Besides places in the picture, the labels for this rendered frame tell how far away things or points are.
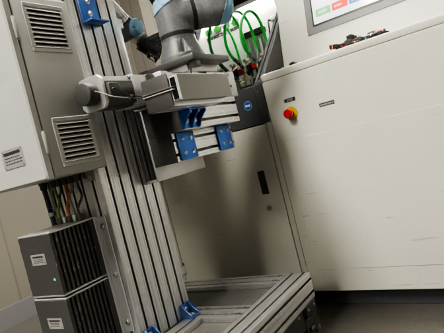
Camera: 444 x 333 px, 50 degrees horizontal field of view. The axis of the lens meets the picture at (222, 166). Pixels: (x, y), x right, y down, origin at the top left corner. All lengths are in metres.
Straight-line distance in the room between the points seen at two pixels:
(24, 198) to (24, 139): 2.08
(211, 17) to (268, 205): 0.82
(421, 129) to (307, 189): 0.49
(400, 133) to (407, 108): 0.09
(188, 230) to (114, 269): 0.92
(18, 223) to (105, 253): 1.89
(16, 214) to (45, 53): 2.07
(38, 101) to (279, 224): 1.14
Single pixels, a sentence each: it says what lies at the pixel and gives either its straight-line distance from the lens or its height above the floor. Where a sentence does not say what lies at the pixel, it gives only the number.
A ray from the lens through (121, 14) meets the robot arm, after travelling 2.19.
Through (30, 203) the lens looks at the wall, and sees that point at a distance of 3.35.
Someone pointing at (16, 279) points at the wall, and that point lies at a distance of 3.26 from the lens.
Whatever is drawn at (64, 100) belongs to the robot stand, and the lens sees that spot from 1.31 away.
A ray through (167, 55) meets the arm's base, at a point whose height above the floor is 1.07.
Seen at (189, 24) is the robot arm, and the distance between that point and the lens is 1.62.
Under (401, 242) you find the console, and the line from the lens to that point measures 1.84.
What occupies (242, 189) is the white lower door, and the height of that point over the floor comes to 0.53.
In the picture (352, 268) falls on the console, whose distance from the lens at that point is 1.94.
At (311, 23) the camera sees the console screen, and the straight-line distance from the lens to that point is 2.14.
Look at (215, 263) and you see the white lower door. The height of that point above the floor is 0.21.
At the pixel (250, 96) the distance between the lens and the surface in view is 1.98.
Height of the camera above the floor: 0.74
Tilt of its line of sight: 2 degrees down
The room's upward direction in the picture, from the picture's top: 14 degrees counter-clockwise
